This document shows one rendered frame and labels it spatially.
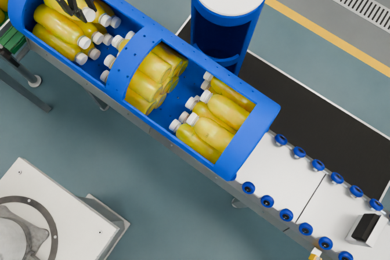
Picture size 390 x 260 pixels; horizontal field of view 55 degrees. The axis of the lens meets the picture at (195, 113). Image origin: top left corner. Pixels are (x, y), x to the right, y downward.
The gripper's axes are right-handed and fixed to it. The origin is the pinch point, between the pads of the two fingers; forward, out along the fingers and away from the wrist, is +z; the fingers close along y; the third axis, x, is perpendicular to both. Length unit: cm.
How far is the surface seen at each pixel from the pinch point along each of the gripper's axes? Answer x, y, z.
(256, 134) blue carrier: -61, -1, 2
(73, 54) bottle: 2.3, -10.1, 17.1
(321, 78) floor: -77, 88, 126
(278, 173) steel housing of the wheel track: -76, 0, 33
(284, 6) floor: -30, 117, 125
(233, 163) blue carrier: -61, -11, 6
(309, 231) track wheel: -93, -11, 28
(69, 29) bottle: 5.2, -5.4, 10.1
